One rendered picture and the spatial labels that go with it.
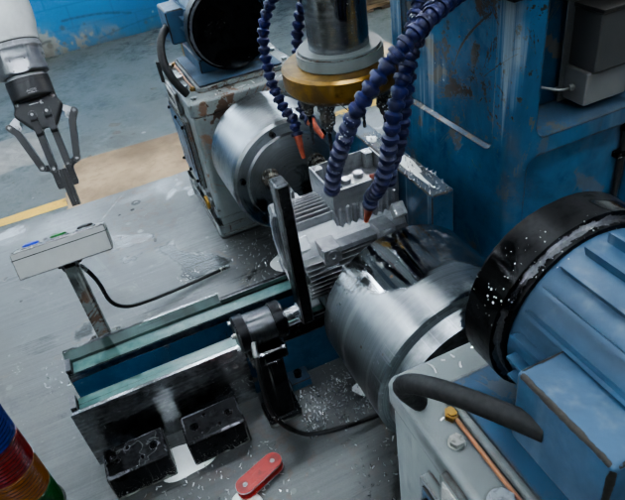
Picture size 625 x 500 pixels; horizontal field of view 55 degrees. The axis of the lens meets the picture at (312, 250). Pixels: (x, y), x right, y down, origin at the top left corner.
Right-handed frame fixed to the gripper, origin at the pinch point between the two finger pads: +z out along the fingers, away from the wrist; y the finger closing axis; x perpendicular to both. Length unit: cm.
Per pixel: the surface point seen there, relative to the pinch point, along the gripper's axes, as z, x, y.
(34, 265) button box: 11.2, -3.3, -10.4
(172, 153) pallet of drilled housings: -2, 229, 44
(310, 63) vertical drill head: -6, -37, 39
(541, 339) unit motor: 22, -84, 33
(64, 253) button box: 11.0, -3.4, -4.8
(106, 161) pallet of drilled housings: -8, 244, 9
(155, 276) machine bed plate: 25.6, 24.6, 8.9
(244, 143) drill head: 2.1, -4.5, 33.1
